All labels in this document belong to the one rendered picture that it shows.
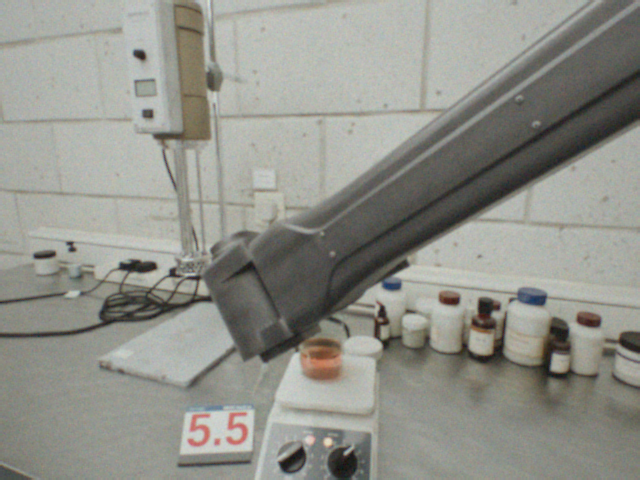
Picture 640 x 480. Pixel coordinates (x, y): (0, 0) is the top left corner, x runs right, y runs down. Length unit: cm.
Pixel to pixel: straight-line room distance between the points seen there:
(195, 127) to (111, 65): 63
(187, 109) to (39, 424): 53
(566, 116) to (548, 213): 78
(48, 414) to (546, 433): 71
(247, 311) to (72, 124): 128
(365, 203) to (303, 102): 83
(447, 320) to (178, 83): 62
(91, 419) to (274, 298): 51
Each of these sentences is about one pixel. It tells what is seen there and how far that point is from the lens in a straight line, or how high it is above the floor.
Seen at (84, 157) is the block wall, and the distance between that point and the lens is 148.
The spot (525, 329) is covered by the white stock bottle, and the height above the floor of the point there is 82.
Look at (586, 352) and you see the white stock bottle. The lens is 85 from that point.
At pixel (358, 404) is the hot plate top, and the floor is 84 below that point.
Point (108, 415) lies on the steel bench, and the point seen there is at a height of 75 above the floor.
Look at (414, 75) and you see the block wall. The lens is 96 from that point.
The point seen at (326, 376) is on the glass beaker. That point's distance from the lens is 55.
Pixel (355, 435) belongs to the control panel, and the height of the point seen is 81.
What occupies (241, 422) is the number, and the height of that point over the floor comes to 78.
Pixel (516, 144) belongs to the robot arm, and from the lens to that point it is 18.
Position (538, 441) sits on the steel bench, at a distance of 67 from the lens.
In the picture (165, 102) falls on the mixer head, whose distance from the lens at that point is 75.
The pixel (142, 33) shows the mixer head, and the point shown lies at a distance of 78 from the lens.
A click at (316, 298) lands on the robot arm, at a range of 23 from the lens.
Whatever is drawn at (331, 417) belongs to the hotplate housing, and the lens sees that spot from 53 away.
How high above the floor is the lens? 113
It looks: 14 degrees down
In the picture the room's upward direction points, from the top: straight up
